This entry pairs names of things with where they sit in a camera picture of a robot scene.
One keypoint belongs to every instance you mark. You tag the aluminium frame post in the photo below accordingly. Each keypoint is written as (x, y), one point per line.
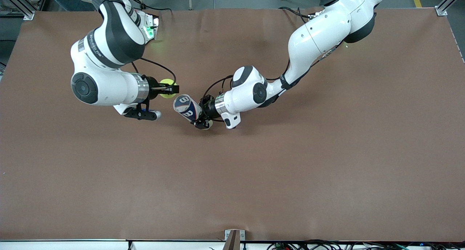
(441, 11)
(25, 13)

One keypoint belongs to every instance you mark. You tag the yellow tennis ball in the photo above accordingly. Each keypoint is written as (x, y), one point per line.
(168, 81)

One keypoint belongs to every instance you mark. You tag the white table edge rail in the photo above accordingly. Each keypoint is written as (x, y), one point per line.
(72, 245)

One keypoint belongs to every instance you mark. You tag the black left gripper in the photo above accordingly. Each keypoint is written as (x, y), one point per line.
(208, 107)

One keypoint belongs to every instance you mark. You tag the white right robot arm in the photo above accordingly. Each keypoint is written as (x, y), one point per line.
(105, 86)

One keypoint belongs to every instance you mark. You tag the clear plastic tennis ball can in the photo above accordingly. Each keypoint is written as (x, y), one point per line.
(187, 107)

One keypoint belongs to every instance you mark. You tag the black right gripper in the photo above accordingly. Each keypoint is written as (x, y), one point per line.
(154, 88)

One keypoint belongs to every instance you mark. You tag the metal bracket with wooden post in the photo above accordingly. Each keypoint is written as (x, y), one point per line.
(228, 233)

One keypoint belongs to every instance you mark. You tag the brown paper table cover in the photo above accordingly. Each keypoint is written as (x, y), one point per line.
(232, 177)

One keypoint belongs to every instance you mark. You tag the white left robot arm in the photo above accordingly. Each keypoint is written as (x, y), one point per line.
(319, 32)

